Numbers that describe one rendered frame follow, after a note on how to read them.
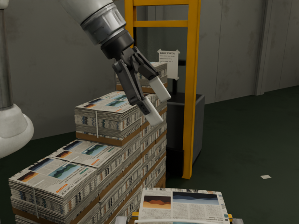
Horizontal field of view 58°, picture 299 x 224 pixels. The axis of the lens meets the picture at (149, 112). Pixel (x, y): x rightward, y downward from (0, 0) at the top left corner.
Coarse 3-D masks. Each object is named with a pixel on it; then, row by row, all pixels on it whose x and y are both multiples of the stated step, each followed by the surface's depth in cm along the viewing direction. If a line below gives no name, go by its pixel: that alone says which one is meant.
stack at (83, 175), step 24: (72, 144) 183; (96, 144) 184; (144, 144) 214; (48, 168) 152; (72, 168) 152; (96, 168) 155; (120, 168) 180; (144, 168) 219; (24, 192) 140; (48, 192) 131; (72, 192) 134; (96, 192) 156; (120, 192) 184; (48, 216) 137; (72, 216) 137; (96, 216) 159
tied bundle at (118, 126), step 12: (132, 108) 186; (84, 120) 186; (96, 120) 180; (108, 120) 177; (120, 120) 173; (132, 120) 190; (84, 132) 188; (96, 132) 185; (108, 132) 180; (120, 132) 177; (132, 132) 191
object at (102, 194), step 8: (152, 144) 229; (144, 152) 215; (136, 160) 203; (128, 168) 191; (152, 168) 236; (120, 176) 181; (144, 176) 221; (112, 184) 172; (104, 192) 164; (96, 200) 156; (88, 208) 150; (120, 208) 187; (24, 216) 146; (32, 216) 143; (80, 216) 144; (112, 216) 177
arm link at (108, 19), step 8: (104, 8) 56; (112, 8) 57; (96, 16) 56; (104, 16) 56; (112, 16) 57; (120, 16) 59; (88, 24) 57; (96, 24) 56; (104, 24) 56; (112, 24) 57; (120, 24) 58; (88, 32) 58; (96, 32) 58; (104, 32) 57; (112, 32) 57; (96, 40) 58; (104, 40) 59
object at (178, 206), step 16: (144, 192) 96; (160, 192) 95; (176, 192) 96; (192, 192) 96; (208, 192) 96; (144, 208) 87; (160, 208) 88; (176, 208) 88; (192, 208) 88; (208, 208) 88; (224, 208) 88
